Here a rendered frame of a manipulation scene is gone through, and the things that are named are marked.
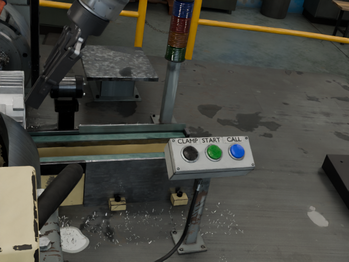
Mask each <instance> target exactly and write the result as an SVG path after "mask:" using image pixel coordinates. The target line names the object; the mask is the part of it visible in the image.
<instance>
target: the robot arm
mask: <svg viewBox="0 0 349 262"><path fill-rule="evenodd" d="M128 2H129V0H75V1H74V2H73V4H72V5H71V7H70V8H69V10H68V11H67V16H68V18H69V19H70V20H71V21H72V23H71V25H70V26H68V25H65V26H64V29H63V31H62V33H61V35H60V37H59V39H58V41H57V42H56V44H55V46H54V48H53V50H52V51H51V53H50V55H49V57H48V58H47V60H46V62H45V63H44V66H43V68H44V69H43V71H42V74H40V76H39V78H38V79H37V81H36V82H35V84H34V85H33V87H32V88H31V90H30V91H29V93H28V95H27V96H26V98H25V99H24V104H26V105H28V106H30V107H32V108H34V109H38V108H39V107H40V105H41V104H42V102H43V101H44V99H45V98H46V96H47V95H48V93H49V92H50V90H51V89H52V87H53V86H58V85H59V83H60V82H61V81H62V79H63V78H64V77H65V76H66V74H67V73H68V72H69V71H70V69H71V68H72V67H73V65H75V63H76V62H77V61H78V60H79V59H80V58H81V57H82V56H83V52H81V51H80V50H81V49H83V48H84V47H85V45H86V44H87V41H86V40H87V38H88V36H90V35H93V36H100V35H101V34H102V33H103V31H104V30H105V28H106V27H107V25H108V24H109V23H110V20H111V21H115V20H116V19H117V17H118V16H119V14H120V13H121V12H122V10H123V9H124V7H125V6H126V4H127V3H128Z"/></svg>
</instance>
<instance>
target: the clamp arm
mask: <svg viewBox="0 0 349 262"><path fill-rule="evenodd" d="M27 5H30V41H31V61H28V66H29V69H31V88H32V87H33V85H34V84H35V82H36V81H37V79H38V78H39V76H40V57H39V0H27Z"/></svg>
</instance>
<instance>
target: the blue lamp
mask: <svg viewBox="0 0 349 262"><path fill-rule="evenodd" d="M173 1H174V2H173V9H172V14H173V15H174V16H176V17H179V18H191V17H192V13H193V8H194V1H193V2H191V3H186V2H181V1H178V0H173Z"/></svg>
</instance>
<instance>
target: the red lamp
mask: <svg viewBox="0 0 349 262"><path fill-rule="evenodd" d="M191 20H192V17H191V18H179V17H176V16H174V15H173V14H172V15H171V22H170V30H172V31H174V32H177V33H188V32H189V31H190V25H191Z"/></svg>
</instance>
